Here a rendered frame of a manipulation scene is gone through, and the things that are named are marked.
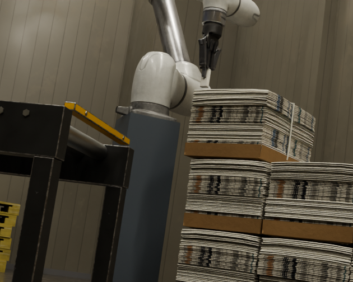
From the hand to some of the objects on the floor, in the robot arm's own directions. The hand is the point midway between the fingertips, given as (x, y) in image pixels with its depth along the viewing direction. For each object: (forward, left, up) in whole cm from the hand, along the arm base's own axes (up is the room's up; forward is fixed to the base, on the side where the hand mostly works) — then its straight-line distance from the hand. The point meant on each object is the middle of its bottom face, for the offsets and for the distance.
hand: (205, 78), depth 256 cm
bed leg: (+76, -63, -116) cm, 153 cm away
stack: (+58, +40, -116) cm, 136 cm away
